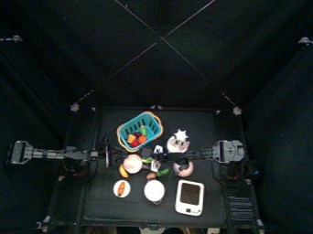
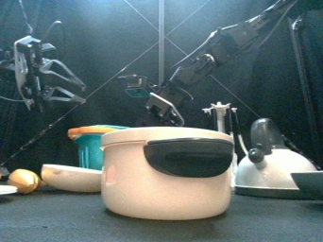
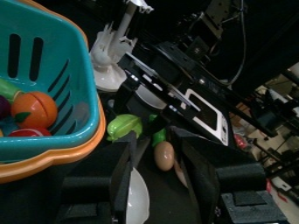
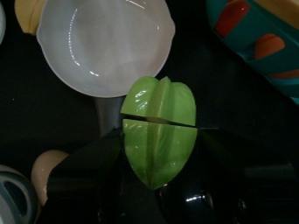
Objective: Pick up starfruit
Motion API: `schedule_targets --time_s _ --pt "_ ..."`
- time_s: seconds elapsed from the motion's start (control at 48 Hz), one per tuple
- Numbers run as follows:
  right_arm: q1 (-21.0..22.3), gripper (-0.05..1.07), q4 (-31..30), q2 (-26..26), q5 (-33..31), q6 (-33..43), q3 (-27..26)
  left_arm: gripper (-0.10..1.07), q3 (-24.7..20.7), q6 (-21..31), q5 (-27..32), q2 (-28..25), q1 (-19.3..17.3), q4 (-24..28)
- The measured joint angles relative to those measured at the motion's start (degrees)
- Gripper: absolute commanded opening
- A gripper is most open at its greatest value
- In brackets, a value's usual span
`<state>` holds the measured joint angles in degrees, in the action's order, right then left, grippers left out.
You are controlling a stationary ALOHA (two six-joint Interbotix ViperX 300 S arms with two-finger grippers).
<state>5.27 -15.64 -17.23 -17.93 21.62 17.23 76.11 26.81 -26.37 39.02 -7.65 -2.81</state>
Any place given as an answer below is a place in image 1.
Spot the teal basket with orange rim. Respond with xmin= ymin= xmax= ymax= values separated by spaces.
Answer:
xmin=116 ymin=111 xmax=165 ymax=154

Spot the green toy vegetable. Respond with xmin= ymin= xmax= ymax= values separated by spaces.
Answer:
xmin=155 ymin=168 xmax=171 ymax=178

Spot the peach coloured round fruit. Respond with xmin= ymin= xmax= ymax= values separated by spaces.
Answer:
xmin=122 ymin=154 xmax=145 ymax=175

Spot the yellow toy banana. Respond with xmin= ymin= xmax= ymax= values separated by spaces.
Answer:
xmin=118 ymin=164 xmax=130 ymax=179

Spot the white spiky toy shell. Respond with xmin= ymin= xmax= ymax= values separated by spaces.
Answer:
xmin=173 ymin=129 xmax=190 ymax=141

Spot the white toy pot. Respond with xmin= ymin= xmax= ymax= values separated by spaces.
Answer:
xmin=143 ymin=178 xmax=166 ymax=205

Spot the orange toy carrot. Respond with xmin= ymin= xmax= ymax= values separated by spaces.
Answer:
xmin=116 ymin=181 xmax=126 ymax=197

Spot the small white oval plate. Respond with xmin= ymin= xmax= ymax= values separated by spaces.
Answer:
xmin=112 ymin=179 xmax=133 ymax=199

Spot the white tablet with dark screen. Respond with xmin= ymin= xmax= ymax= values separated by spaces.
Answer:
xmin=174 ymin=179 xmax=206 ymax=218

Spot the thin diagonal frame cord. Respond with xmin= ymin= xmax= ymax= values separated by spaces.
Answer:
xmin=76 ymin=0 xmax=217 ymax=104
xmin=114 ymin=0 xmax=238 ymax=108

